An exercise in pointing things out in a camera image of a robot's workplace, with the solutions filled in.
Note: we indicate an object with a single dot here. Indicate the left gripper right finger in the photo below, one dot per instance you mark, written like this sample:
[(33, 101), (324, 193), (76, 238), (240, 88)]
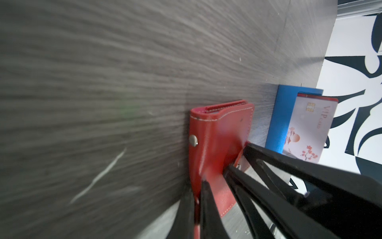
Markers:
[(306, 200)]

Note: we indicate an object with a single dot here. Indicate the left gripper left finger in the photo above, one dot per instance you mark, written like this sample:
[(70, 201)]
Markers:
[(194, 215)]

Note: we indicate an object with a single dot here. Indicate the white VIP card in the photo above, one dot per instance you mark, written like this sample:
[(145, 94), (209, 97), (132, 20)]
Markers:
[(309, 126)]

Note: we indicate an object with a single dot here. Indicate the red leather card holder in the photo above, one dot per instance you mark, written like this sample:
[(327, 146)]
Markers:
[(217, 137)]

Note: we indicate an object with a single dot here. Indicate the blue card box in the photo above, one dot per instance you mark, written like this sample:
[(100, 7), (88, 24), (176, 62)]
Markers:
[(282, 112)]

